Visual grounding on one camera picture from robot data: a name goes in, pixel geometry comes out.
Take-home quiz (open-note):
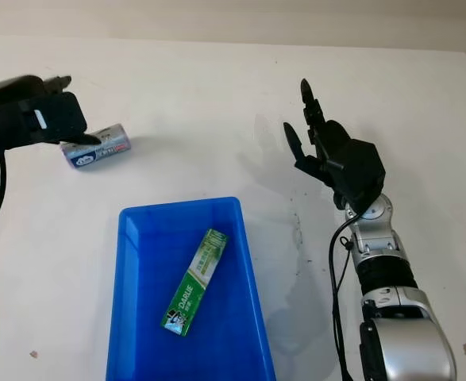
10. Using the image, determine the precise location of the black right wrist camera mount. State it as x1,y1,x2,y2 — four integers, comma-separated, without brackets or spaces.
327,138,387,210

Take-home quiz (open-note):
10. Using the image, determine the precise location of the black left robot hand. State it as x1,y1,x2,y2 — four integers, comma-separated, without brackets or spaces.
0,74,103,148

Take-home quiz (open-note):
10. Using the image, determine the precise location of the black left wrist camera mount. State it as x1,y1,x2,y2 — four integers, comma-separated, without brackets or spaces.
0,91,88,152

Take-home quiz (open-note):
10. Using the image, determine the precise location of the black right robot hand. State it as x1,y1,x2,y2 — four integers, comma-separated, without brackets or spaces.
283,78,357,188

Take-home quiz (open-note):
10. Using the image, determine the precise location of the green toothpaste box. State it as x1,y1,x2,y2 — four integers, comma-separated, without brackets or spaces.
160,228,229,337

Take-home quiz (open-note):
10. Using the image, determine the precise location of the blue plastic tray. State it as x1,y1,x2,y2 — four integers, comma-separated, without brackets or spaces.
106,196,277,381

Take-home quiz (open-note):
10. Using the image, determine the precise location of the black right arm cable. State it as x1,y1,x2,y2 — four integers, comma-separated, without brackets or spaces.
328,216,357,381

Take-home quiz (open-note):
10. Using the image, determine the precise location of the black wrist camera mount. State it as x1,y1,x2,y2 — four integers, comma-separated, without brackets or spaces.
327,138,387,210
0,91,88,152

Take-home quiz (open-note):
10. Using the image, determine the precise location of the silver roll with blue label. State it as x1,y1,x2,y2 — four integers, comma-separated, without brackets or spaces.
60,123,133,171

